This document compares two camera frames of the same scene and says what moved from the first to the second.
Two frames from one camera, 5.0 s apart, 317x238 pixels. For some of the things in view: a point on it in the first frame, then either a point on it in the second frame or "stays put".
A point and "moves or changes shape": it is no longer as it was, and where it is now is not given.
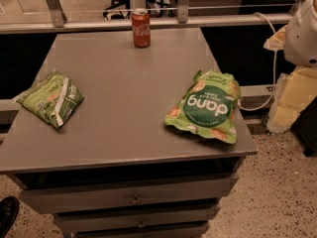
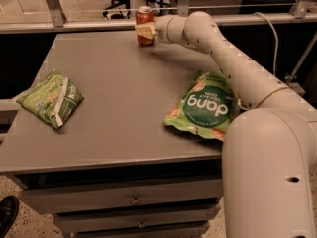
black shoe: (9, 209) stays put
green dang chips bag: (208, 105) stays put
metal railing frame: (167, 22) stays put
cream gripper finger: (277, 42) -> (166, 28)
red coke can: (141, 21) moves or changes shape
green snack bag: (53, 98) stays put
